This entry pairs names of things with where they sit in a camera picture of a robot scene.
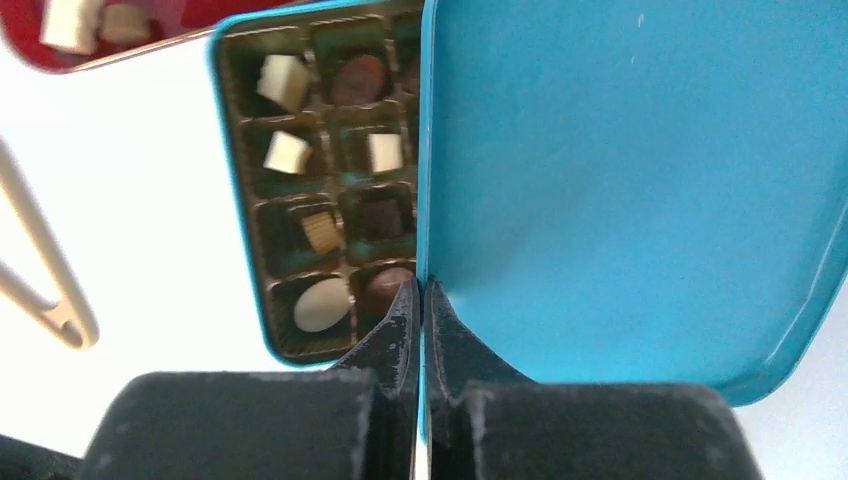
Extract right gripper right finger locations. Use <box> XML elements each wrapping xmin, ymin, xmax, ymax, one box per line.
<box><xmin>422</xmin><ymin>279</ymin><xmax>761</xmax><ymax>479</ymax></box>

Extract red chocolate tray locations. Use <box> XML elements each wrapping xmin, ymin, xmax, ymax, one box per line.
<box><xmin>1</xmin><ymin>0</ymin><xmax>291</xmax><ymax>74</ymax></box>

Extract white ridged square chocolate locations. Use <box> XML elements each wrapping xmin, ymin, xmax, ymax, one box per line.
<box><xmin>256</xmin><ymin>55</ymin><xmax>310</xmax><ymax>114</ymax></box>

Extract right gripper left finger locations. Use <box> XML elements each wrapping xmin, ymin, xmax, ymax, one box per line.
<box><xmin>77</xmin><ymin>280</ymin><xmax>420</xmax><ymax>479</ymax></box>

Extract white tall bar chocolate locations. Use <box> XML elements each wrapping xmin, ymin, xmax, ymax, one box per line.
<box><xmin>39</xmin><ymin>0</ymin><xmax>104</xmax><ymax>55</ymax></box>

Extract teal chocolate box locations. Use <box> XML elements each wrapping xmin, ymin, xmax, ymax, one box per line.
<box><xmin>208</xmin><ymin>1</ymin><xmax>423</xmax><ymax>368</ymax></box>

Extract wooden tongs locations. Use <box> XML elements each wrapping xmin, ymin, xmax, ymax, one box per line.
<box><xmin>0</xmin><ymin>135</ymin><xmax>101</xmax><ymax>351</ymax></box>

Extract dark grey square chocolate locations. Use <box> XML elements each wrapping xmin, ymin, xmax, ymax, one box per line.
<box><xmin>362</xmin><ymin>199</ymin><xmax>404</xmax><ymax>241</ymax></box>

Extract white ridged diamond chocolate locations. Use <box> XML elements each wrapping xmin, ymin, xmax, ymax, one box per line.
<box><xmin>263</xmin><ymin>131</ymin><xmax>312</xmax><ymax>175</ymax></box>

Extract white rectangular bar chocolate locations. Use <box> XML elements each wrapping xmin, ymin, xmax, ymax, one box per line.
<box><xmin>367</xmin><ymin>133</ymin><xmax>403</xmax><ymax>173</ymax></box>

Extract teal box lid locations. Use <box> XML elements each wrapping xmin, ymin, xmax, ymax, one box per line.
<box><xmin>417</xmin><ymin>1</ymin><xmax>847</xmax><ymax>406</ymax></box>

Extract brown round chocolate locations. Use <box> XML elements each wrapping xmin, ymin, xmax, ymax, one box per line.
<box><xmin>330</xmin><ymin>54</ymin><xmax>388</xmax><ymax>106</ymax></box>

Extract brown fluted cup chocolate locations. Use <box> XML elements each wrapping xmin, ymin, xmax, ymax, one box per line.
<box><xmin>98</xmin><ymin>3</ymin><xmax>152</xmax><ymax>46</ymax></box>

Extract white oval chocolate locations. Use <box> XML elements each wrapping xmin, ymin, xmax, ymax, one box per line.
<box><xmin>293</xmin><ymin>277</ymin><xmax>351</xmax><ymax>333</ymax></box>

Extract brown oval chocolate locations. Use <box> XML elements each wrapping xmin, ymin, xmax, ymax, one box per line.
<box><xmin>365</xmin><ymin>267</ymin><xmax>414</xmax><ymax>318</ymax></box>

